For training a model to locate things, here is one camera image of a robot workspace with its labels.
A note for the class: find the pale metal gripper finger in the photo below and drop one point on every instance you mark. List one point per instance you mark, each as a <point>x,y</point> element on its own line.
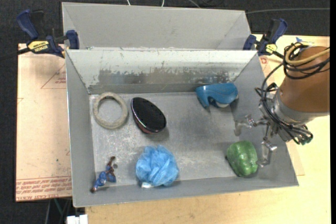
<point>246,122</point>
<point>266,152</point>

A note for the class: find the green toy bell pepper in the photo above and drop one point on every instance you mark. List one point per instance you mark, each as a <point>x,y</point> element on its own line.
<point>242,158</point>

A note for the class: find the grey metal bin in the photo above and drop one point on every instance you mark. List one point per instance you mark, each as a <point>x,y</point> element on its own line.
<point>162,112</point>

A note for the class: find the black egg-shaped object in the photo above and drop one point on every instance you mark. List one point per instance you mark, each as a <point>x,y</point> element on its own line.
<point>149,116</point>

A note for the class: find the blue mesh bath sponge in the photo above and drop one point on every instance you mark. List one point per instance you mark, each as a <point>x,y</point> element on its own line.
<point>157,166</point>

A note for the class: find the small blue and brown toy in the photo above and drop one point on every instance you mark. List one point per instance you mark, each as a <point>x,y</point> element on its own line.
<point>105,177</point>

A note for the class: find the brown cardboard board, red print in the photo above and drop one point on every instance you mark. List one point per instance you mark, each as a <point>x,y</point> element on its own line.
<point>42,123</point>

